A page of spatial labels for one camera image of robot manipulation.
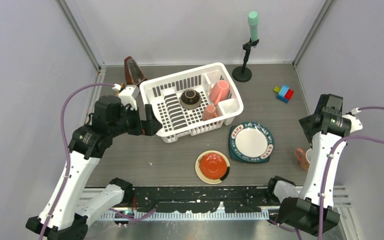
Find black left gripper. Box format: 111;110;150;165
109;102;162;138

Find black patterned ceramic bowl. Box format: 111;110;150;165
179;89;202;110

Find white plastic dish rack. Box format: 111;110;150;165
139;62;244;143

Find small pink cup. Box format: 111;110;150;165
202;105;219;121

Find large pink mug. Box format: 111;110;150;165
209;80;230;107

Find white round plate with lettering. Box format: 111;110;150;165
233;122;275;162

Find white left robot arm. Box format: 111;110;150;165
25;95;162;240

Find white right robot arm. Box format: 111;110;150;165
265;94;362;237

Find colourful toy blocks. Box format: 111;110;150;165
273;85;295;103

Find brown wooden metronome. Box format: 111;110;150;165
124;56;148;87

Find red and cream saucer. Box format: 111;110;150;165
194;150;231;185

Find teal square plate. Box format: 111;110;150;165
228;121;275;164

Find black microphone stand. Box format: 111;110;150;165
231;39;260;83

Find mint green microphone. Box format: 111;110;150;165
247;11;259;42

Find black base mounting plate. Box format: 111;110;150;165
116;185;280;214

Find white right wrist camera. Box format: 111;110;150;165
342;107;363;133

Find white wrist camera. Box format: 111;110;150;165
342;107;363;133
112;84;140;110

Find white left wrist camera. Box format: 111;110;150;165
112;84;140;110

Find slotted white cable duct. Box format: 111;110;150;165
95;209;270;222

